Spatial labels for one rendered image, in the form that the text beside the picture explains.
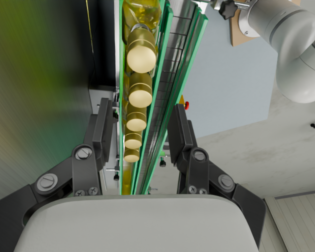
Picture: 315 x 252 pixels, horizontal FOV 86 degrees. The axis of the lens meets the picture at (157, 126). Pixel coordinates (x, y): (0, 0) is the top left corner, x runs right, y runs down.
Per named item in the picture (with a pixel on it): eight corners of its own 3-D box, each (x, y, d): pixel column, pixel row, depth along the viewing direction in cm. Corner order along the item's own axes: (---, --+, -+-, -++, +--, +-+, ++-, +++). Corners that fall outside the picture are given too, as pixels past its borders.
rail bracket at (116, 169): (107, 153, 89) (104, 178, 81) (121, 154, 90) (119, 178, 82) (108, 157, 92) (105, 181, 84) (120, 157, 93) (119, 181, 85)
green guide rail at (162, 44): (165, -1, 38) (168, 12, 33) (169, 0, 38) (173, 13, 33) (130, 206, 170) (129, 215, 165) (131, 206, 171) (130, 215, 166)
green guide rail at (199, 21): (196, 5, 39) (204, 18, 34) (200, 6, 39) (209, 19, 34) (137, 206, 172) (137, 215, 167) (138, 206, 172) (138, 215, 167)
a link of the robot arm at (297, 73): (321, 15, 51) (396, 56, 36) (274, 68, 65) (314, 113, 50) (291, 4, 48) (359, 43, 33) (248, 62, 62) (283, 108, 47)
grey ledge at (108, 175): (93, 72, 62) (87, 92, 55) (117, 75, 63) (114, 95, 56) (107, 176, 134) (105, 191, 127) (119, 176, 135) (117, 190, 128)
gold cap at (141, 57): (127, 25, 20) (125, 42, 17) (157, 30, 21) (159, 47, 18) (127, 54, 23) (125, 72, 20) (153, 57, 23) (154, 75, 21)
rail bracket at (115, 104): (100, 84, 55) (93, 114, 47) (121, 86, 56) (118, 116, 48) (101, 94, 58) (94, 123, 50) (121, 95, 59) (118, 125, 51)
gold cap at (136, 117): (127, 98, 29) (126, 117, 26) (147, 100, 30) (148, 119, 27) (126, 112, 32) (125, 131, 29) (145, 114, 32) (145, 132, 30)
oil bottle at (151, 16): (128, -27, 34) (120, 8, 21) (155, -22, 35) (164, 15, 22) (127, 5, 38) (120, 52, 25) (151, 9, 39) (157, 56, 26)
